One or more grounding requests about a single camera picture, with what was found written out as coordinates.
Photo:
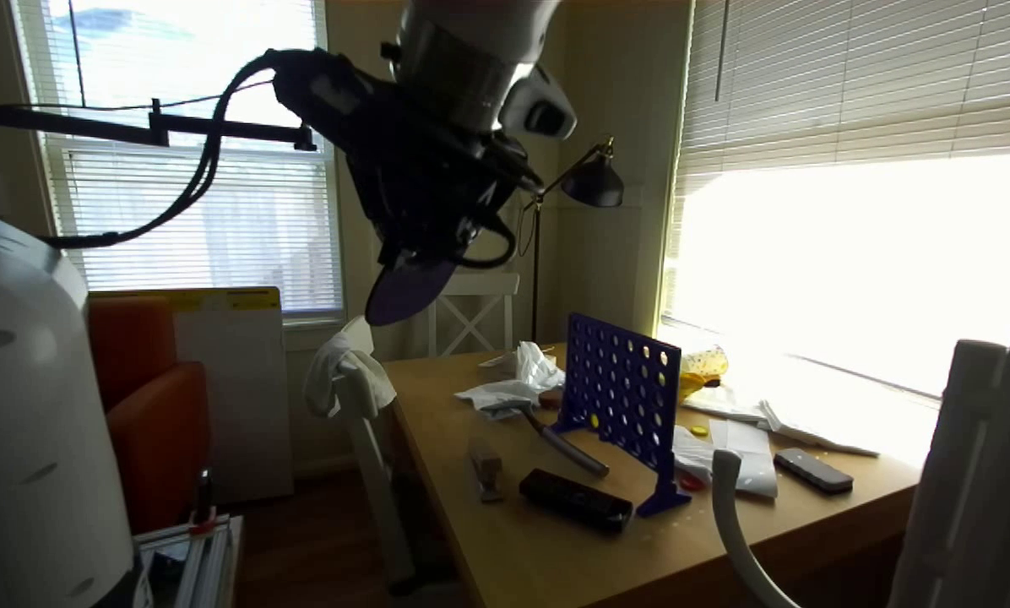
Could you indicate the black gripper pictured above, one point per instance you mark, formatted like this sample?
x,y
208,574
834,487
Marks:
x,y
484,156

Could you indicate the black cap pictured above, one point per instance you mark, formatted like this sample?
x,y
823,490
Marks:
x,y
389,172

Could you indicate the black floor lamp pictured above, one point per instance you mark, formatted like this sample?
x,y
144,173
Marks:
x,y
595,183

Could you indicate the white wooden chair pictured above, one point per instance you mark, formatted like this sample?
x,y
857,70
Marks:
x,y
481,308

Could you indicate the white plastic bag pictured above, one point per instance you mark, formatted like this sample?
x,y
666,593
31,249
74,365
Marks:
x,y
522,383

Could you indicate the white draped cloth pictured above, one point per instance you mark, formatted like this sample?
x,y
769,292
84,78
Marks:
x,y
352,365

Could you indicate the small white window blind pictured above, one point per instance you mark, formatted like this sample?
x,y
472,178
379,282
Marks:
x,y
243,226

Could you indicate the blue connect four grid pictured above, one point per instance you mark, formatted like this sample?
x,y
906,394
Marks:
x,y
627,394

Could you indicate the long grey metal tool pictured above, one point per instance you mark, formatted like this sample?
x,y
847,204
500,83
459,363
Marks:
x,y
565,445

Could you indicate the yellow snack bag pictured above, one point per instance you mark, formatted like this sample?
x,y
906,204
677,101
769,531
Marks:
x,y
705,374

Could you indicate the white board with yellow edge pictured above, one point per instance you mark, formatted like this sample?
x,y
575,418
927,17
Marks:
x,y
239,394

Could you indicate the small yellow disc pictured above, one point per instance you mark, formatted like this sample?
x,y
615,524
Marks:
x,y
701,427

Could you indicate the black remote control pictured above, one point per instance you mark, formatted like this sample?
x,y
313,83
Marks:
x,y
575,503
811,475

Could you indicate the large slatted window blind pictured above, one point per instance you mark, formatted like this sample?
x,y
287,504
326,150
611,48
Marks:
x,y
862,70

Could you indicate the white plastic utensil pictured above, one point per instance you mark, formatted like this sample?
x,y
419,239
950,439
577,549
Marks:
x,y
784,427

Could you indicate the orange armchair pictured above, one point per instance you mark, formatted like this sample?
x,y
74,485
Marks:
x,y
153,427

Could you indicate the white box of tools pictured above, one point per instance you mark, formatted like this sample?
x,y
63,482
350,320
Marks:
x,y
186,562

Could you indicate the grey chair frame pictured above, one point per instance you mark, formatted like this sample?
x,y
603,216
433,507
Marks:
x,y
373,485

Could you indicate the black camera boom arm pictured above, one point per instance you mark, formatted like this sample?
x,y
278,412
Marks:
x,y
84,122

